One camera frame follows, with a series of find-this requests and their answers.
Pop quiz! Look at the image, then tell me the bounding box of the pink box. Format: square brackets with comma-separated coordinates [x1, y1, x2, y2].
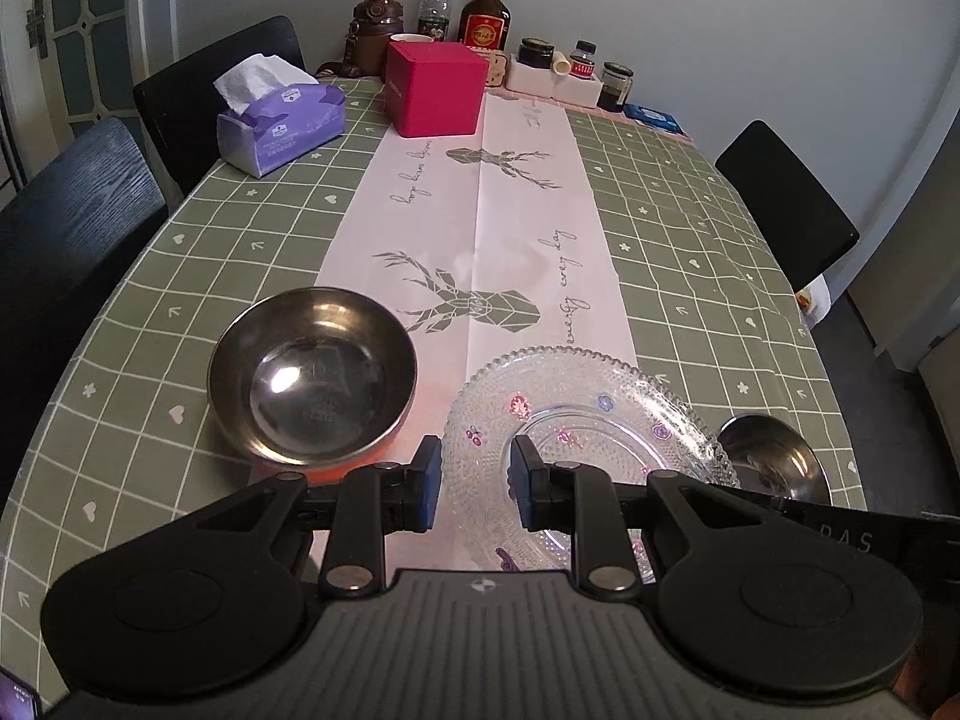
[386, 41, 488, 140]

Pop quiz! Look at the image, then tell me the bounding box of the small steel bowl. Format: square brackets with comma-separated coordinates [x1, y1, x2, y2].
[718, 415, 832, 505]

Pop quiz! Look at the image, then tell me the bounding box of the white foam box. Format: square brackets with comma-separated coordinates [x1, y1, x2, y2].
[506, 52, 605, 110]

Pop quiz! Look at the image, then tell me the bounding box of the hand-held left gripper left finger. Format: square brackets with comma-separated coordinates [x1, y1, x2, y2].
[180, 435, 443, 599]

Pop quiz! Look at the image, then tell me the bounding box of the amber liquor bottle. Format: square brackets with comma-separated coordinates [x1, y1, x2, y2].
[457, 0, 512, 52]

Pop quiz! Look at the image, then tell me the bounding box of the brown helmet-shaped bottle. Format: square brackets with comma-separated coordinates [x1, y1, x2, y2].
[343, 0, 402, 80]

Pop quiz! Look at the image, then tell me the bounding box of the beige small box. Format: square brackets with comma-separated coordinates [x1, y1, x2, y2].
[472, 45, 507, 89]

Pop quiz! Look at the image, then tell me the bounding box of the dark glass jar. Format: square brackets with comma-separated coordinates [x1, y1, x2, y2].
[600, 62, 635, 112]

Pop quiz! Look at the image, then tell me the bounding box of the black wooden chair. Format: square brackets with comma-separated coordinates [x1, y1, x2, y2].
[0, 116, 170, 511]
[133, 15, 308, 196]
[715, 120, 861, 293]

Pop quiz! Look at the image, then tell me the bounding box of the white plastic bag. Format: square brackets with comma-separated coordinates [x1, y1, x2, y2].
[795, 274, 833, 331]

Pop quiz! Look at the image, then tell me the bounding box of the purple tissue pack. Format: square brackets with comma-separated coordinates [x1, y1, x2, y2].
[214, 54, 347, 179]

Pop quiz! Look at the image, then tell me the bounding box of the glass panel door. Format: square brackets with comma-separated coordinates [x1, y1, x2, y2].
[0, 0, 177, 196]

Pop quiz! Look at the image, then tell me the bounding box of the clear plastic water bottle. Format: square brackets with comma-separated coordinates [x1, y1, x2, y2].
[416, 0, 453, 44]

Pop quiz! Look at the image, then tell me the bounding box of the clear glass plate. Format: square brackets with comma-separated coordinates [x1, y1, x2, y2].
[441, 345, 740, 571]

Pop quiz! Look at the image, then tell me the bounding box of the large steel bowl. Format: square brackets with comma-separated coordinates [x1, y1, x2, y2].
[206, 286, 419, 466]

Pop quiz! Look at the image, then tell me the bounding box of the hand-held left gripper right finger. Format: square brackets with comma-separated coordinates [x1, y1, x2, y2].
[508, 435, 773, 602]

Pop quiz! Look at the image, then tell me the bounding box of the green checked tablecloth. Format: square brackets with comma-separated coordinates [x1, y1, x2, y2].
[15, 60, 871, 593]

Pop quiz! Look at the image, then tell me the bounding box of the blue flat box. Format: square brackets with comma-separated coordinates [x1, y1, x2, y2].
[624, 103, 682, 130]

